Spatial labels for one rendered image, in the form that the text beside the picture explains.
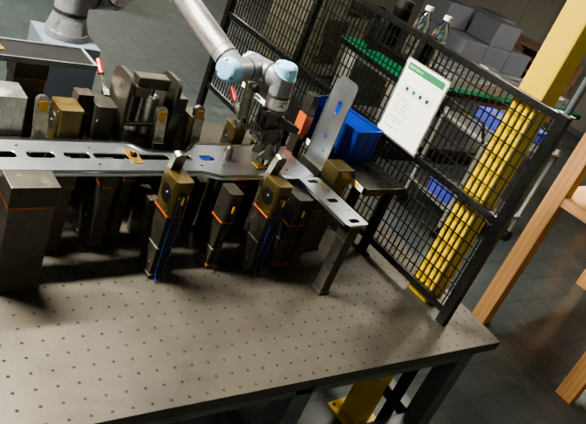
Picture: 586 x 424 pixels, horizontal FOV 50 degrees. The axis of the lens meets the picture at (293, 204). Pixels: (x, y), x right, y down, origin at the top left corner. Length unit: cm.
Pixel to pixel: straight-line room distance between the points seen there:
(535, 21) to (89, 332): 1005
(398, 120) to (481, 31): 541
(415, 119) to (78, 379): 148
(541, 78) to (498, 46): 563
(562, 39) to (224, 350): 139
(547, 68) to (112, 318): 152
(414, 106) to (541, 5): 885
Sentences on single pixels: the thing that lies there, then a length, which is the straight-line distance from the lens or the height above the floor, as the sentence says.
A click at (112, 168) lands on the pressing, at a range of 188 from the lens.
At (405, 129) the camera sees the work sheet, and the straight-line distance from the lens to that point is 245.
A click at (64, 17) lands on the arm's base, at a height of 118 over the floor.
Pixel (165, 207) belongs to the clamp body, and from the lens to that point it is 187.
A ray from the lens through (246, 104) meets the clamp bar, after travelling 228.
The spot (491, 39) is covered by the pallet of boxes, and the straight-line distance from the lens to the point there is 773.
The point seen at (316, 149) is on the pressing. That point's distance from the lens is 238.
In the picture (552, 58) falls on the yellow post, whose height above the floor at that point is 167.
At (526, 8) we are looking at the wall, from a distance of 1135.
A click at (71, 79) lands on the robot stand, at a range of 246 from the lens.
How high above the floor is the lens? 190
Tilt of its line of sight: 26 degrees down
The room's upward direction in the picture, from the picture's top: 23 degrees clockwise
